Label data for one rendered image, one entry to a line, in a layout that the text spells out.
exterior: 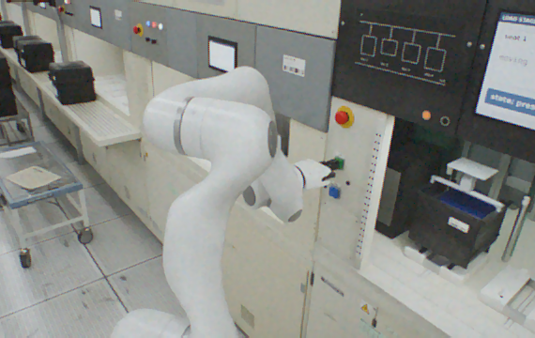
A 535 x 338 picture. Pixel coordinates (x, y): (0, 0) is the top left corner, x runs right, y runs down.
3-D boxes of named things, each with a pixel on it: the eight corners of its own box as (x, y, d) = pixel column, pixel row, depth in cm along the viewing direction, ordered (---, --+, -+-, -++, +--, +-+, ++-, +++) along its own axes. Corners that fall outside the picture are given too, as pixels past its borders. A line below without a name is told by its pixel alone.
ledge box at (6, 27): (-4, 45, 485) (-8, 23, 474) (22, 43, 501) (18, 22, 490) (0, 49, 464) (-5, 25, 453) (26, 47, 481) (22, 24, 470)
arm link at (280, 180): (304, 144, 82) (311, 213, 107) (259, 100, 91) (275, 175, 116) (268, 168, 80) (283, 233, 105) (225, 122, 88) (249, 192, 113)
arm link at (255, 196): (302, 182, 107) (281, 161, 112) (263, 196, 99) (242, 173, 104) (293, 204, 112) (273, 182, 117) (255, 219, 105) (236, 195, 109)
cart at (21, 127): (-28, 138, 425) (-40, 95, 405) (26, 129, 456) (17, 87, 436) (-18, 170, 361) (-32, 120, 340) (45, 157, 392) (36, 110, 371)
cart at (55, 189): (-9, 207, 309) (-25, 149, 288) (60, 187, 341) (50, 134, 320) (22, 272, 245) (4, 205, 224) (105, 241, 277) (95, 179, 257)
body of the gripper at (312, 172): (280, 184, 119) (307, 174, 125) (303, 198, 112) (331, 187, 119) (281, 161, 116) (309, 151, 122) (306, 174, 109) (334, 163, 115)
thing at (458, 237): (401, 244, 139) (420, 161, 126) (432, 224, 151) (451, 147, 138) (467, 283, 122) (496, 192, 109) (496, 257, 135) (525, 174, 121)
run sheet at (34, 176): (1, 178, 256) (0, 176, 256) (36, 165, 275) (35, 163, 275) (31, 191, 243) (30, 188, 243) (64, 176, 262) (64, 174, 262)
